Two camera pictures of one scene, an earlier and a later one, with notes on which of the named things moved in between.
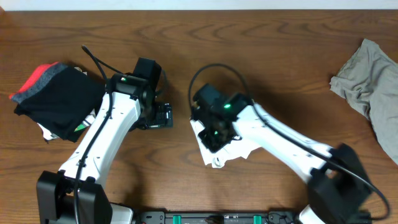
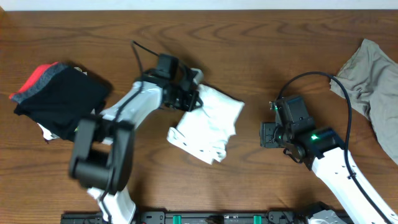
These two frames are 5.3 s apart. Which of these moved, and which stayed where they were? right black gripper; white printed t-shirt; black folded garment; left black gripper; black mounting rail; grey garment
Moved: right black gripper; white printed t-shirt; left black gripper
Stayed: black folded garment; grey garment; black mounting rail
